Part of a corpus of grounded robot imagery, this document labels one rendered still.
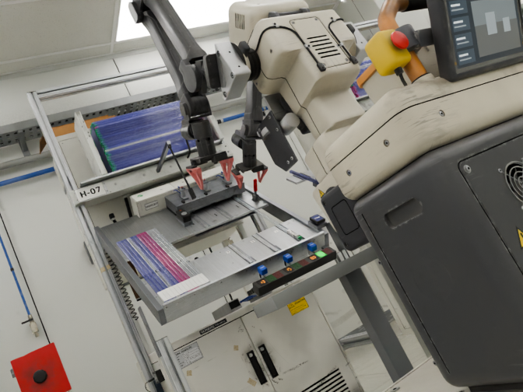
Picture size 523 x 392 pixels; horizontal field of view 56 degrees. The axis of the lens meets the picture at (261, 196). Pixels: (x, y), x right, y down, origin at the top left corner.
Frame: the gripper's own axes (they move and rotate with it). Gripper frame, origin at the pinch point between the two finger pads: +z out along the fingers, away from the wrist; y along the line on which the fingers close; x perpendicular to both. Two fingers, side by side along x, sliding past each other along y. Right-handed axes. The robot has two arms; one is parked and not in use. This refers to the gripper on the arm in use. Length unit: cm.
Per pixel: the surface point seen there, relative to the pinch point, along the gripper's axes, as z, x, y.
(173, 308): 10, 40, 54
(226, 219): 13.1, 1.0, 12.6
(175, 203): 9.9, -17.7, 26.9
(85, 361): 155, -92, 72
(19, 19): -33, -224, 43
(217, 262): 10.3, 27.0, 30.7
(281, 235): 9.4, 26.9, 2.5
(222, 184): 9.4, -19.8, 2.4
